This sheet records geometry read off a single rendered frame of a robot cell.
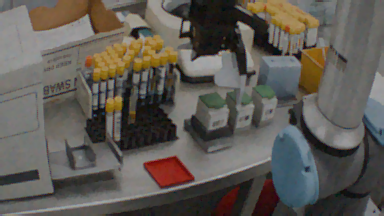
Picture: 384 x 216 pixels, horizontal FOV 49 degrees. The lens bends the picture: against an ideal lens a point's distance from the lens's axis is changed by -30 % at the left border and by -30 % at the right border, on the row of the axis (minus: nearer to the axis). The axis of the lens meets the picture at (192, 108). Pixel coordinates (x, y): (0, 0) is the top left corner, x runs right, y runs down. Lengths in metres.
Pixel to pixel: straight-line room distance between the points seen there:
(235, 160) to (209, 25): 0.27
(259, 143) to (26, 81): 0.57
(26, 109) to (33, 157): 0.11
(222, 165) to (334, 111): 0.48
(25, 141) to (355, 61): 0.55
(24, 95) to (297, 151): 0.41
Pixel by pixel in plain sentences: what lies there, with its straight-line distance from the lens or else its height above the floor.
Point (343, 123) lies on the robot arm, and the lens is 0.61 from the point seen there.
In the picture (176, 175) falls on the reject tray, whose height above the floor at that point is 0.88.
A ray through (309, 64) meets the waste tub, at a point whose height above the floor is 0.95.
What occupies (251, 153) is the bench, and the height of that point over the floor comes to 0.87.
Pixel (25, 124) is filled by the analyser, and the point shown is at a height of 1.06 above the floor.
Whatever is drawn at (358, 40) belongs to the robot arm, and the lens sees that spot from 0.56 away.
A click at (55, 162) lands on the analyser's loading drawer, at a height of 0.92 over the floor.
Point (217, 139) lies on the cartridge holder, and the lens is 1.08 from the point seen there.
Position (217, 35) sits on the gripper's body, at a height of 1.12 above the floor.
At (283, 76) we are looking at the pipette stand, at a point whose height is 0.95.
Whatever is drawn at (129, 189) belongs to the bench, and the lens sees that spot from 0.96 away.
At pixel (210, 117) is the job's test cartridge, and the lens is 1.05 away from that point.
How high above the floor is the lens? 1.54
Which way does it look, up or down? 35 degrees down
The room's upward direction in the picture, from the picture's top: 9 degrees clockwise
